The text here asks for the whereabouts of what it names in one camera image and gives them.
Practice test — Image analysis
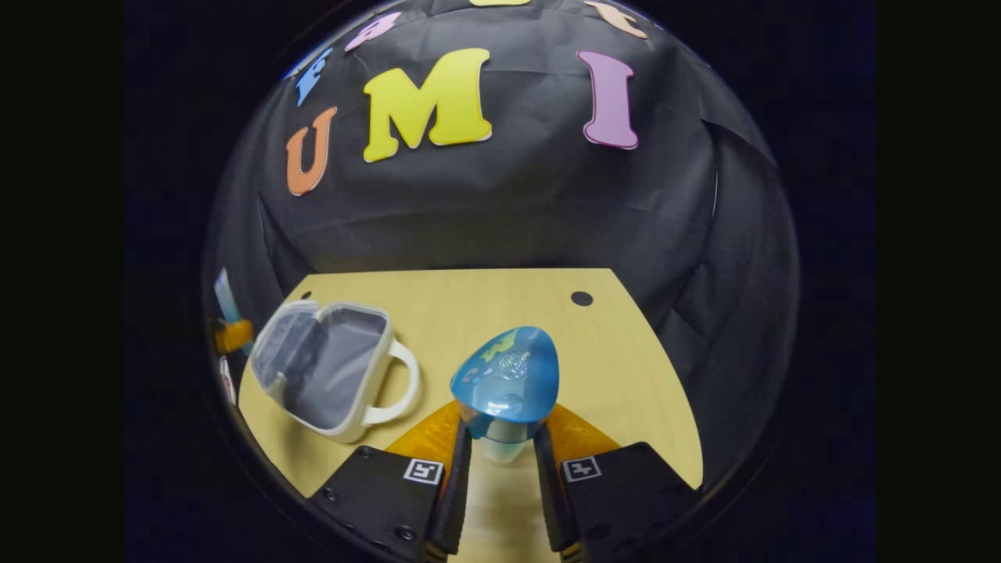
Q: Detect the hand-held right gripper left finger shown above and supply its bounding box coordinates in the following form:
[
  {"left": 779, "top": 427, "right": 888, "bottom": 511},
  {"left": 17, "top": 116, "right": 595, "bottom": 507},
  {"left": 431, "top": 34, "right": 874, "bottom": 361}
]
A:
[{"left": 309, "top": 401, "right": 475, "bottom": 563}]

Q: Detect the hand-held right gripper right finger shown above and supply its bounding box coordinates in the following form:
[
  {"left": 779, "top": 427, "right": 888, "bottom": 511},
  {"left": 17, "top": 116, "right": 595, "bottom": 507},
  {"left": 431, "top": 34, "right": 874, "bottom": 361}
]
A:
[{"left": 533, "top": 403, "right": 698, "bottom": 563}]

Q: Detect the small pale blue tube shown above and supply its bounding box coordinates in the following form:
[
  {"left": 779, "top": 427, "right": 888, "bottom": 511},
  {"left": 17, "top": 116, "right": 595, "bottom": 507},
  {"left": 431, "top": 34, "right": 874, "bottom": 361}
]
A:
[{"left": 213, "top": 268, "right": 243, "bottom": 325}]

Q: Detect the white suitcase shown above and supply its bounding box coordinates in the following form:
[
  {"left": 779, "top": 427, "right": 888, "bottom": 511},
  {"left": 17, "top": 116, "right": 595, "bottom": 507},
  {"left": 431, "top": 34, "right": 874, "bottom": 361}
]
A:
[{"left": 249, "top": 299, "right": 421, "bottom": 444}]

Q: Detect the blue cap bottle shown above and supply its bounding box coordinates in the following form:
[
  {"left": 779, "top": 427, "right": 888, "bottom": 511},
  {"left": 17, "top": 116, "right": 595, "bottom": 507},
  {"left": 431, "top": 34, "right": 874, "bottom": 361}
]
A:
[{"left": 450, "top": 326, "right": 561, "bottom": 464}]

